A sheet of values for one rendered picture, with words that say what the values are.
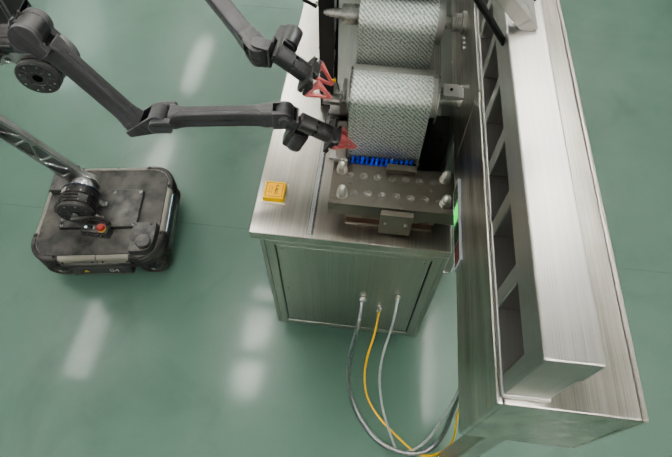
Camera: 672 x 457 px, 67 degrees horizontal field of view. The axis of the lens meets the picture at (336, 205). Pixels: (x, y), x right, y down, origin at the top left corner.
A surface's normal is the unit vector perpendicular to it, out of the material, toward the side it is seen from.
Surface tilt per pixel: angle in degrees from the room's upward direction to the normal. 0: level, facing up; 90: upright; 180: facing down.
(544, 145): 0
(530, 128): 0
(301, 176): 0
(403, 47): 92
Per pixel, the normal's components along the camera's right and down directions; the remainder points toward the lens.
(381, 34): -0.11, 0.84
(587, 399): 0.01, -0.55
